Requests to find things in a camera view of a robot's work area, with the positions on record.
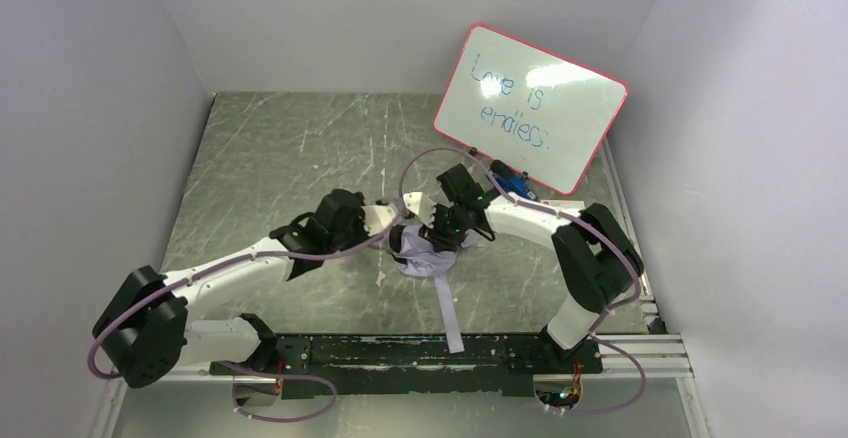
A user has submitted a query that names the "lilac folding umbrella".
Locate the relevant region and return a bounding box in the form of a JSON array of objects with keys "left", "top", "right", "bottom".
[{"left": 381, "top": 225, "right": 475, "bottom": 354}]

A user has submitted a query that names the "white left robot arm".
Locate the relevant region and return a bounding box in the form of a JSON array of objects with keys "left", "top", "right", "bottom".
[{"left": 87, "top": 189, "right": 398, "bottom": 388}]

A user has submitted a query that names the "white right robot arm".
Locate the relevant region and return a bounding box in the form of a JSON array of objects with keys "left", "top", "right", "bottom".
[{"left": 404, "top": 165, "right": 644, "bottom": 350}]

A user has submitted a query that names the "blue black stapler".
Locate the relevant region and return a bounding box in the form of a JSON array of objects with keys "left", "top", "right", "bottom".
[{"left": 489, "top": 160, "right": 539, "bottom": 201}]

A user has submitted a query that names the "white staples box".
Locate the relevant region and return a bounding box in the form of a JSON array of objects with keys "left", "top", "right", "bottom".
[{"left": 541, "top": 199, "right": 585, "bottom": 215}]

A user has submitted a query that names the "red framed whiteboard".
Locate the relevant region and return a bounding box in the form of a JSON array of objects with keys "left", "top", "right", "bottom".
[{"left": 433, "top": 24, "right": 628, "bottom": 194}]

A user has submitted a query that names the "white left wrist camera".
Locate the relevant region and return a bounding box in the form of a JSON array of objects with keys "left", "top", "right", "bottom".
[{"left": 362, "top": 202, "right": 400, "bottom": 237}]

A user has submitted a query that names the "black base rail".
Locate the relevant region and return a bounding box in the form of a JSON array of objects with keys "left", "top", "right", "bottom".
[{"left": 242, "top": 313, "right": 603, "bottom": 400}]

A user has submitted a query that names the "aluminium frame rail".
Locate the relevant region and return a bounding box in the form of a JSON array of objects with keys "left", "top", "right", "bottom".
[{"left": 92, "top": 162, "right": 694, "bottom": 414}]

